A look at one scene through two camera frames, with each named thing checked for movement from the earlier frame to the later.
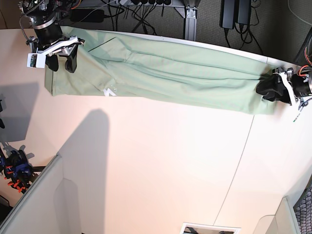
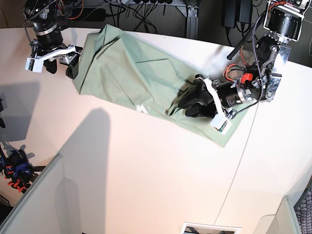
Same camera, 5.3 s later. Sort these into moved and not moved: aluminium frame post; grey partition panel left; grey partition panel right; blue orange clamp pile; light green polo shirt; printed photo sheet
Moved: light green polo shirt
Not moved: grey partition panel left; printed photo sheet; aluminium frame post; grey partition panel right; blue orange clamp pile
